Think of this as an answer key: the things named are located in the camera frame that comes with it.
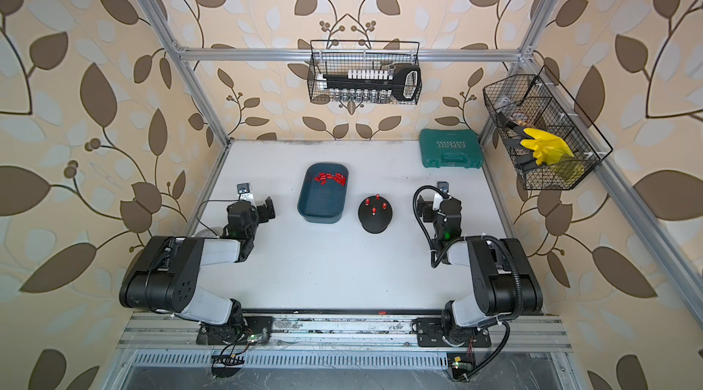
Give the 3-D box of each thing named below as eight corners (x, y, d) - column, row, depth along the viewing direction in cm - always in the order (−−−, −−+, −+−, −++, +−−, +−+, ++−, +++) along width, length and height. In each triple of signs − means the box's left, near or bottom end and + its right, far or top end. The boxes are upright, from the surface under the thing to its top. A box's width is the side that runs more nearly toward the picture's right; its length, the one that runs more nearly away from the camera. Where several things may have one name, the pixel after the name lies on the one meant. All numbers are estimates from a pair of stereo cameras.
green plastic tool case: (422, 169, 113) (425, 161, 109) (416, 137, 125) (418, 128, 121) (484, 169, 113) (489, 161, 109) (472, 137, 125) (476, 128, 121)
